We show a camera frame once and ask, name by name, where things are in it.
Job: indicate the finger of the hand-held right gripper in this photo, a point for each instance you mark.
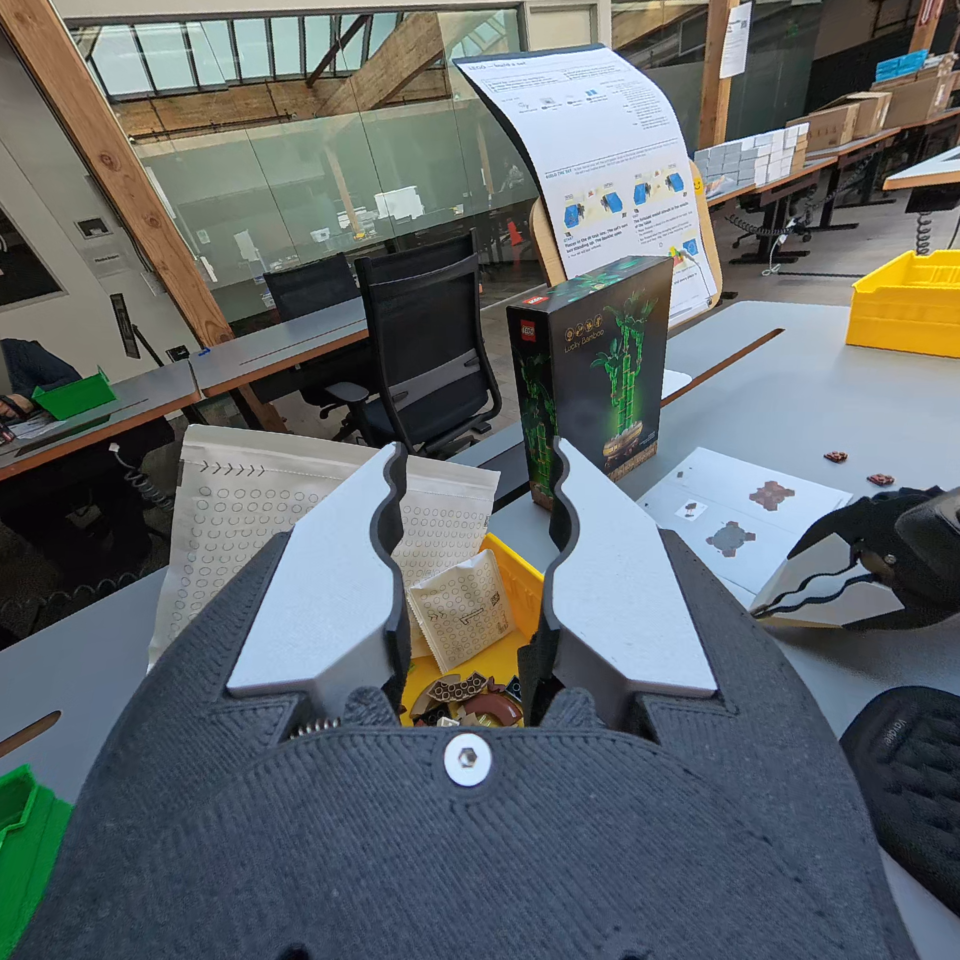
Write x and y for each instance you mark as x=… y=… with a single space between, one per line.
x=821 y=559
x=832 y=609

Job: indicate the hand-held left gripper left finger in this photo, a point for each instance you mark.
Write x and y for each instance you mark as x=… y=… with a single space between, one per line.
x=322 y=607

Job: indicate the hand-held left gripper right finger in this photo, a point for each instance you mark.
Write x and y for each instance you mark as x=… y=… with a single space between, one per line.
x=630 y=607

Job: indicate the yellow plastic bin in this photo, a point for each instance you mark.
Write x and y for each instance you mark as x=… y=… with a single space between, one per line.
x=519 y=589
x=907 y=307

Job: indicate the pile of toy bricks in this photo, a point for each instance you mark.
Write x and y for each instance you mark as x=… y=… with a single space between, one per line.
x=465 y=701

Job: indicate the instruction booklet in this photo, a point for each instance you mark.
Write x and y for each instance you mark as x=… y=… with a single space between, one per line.
x=675 y=544

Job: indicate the large white paper bag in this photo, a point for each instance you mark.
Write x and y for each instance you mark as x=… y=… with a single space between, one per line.
x=247 y=525

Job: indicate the small white paper bag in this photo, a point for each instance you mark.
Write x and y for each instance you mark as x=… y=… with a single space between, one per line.
x=461 y=607

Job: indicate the black wrist rest cushion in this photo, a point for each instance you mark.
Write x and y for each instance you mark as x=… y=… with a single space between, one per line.
x=915 y=787

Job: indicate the white metal stand base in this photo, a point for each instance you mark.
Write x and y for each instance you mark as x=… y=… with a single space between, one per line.
x=675 y=386

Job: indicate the black bamboo set box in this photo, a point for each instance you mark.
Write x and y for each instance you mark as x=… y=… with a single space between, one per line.
x=600 y=375

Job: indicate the grey office table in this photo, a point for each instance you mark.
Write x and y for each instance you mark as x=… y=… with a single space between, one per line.
x=135 y=397
x=285 y=345

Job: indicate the black mesh office chair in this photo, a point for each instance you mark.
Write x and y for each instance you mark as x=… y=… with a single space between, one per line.
x=307 y=289
x=420 y=322

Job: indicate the green plastic bin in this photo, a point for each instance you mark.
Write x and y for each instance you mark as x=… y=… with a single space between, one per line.
x=30 y=862
x=75 y=394

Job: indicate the black monitor on stand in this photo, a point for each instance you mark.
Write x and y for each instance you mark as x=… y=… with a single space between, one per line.
x=124 y=326

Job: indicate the wooden sheet stand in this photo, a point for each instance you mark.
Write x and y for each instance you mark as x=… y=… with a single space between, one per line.
x=541 y=240

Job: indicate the stack of white boxes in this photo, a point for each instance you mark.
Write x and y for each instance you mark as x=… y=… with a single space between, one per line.
x=750 y=154

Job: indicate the cardboard box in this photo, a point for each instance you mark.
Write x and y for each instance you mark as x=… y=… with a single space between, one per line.
x=825 y=127
x=870 y=112

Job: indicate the stack of blue boxes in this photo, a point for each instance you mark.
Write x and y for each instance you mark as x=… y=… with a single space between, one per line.
x=907 y=66

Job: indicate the black phone sign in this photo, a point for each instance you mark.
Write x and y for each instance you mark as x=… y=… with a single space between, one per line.
x=22 y=262

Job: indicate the printed instruction sheet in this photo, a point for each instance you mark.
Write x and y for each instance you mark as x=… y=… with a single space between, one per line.
x=600 y=150

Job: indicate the white paper notice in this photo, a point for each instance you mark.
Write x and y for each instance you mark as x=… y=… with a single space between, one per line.
x=735 y=37

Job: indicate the white wall label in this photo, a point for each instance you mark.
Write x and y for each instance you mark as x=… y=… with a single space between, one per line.
x=110 y=262

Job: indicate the wooden support post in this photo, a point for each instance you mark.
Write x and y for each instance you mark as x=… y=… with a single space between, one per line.
x=709 y=90
x=109 y=150

